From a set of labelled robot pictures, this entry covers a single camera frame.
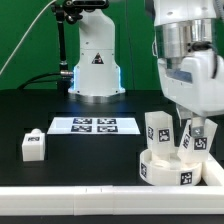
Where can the white fence rail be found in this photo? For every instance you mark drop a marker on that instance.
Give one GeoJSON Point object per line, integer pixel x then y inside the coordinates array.
{"type": "Point", "coordinates": [212, 172]}
{"type": "Point", "coordinates": [110, 200]}

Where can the white fiducial marker sheet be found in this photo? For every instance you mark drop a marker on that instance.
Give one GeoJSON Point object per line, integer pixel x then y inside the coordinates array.
{"type": "Point", "coordinates": [93, 125]}

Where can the white round stool seat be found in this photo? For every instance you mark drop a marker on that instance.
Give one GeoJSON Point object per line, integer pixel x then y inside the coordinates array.
{"type": "Point", "coordinates": [171, 172]}

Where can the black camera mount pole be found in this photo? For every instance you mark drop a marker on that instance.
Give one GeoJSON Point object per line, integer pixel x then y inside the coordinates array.
{"type": "Point", "coordinates": [61, 40]}

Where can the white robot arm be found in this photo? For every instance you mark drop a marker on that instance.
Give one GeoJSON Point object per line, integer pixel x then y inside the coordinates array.
{"type": "Point", "coordinates": [182, 27]}

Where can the white front fence rail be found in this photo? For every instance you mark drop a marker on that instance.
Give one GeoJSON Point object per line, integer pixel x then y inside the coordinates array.
{"type": "Point", "coordinates": [110, 200]}

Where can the white right fence rail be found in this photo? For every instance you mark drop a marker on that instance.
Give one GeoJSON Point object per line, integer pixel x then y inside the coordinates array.
{"type": "Point", "coordinates": [212, 172]}

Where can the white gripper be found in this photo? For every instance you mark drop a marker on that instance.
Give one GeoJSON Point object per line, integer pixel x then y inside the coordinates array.
{"type": "Point", "coordinates": [194, 89]}

